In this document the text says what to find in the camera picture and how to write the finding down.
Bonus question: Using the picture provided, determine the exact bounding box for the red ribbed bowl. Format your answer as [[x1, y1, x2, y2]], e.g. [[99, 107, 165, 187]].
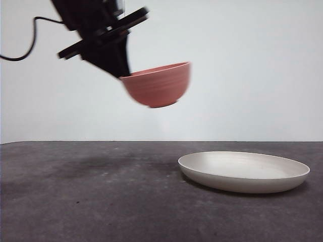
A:
[[119, 61, 192, 109]]

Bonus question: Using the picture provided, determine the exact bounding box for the white round plate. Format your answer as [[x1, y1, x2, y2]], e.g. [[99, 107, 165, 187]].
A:
[[177, 151, 311, 194]]

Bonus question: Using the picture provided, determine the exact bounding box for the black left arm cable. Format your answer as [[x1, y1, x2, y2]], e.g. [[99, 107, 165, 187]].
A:
[[0, 16, 67, 62]]

